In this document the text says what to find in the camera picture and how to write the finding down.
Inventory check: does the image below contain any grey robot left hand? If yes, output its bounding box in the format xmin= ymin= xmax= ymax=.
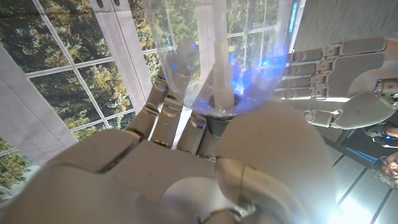
xmin=273 ymin=36 xmax=398 ymax=131

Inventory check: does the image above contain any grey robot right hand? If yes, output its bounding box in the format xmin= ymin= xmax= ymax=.
xmin=0 ymin=67 xmax=338 ymax=224

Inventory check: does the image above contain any clear pump dispenser bottle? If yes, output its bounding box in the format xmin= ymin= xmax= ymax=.
xmin=141 ymin=0 xmax=299 ymax=118

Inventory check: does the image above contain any person with grey hair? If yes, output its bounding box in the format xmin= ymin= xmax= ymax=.
xmin=371 ymin=152 xmax=398 ymax=189

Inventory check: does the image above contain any printed window forest backdrop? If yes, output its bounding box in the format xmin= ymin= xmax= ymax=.
xmin=0 ymin=0 xmax=307 ymax=200

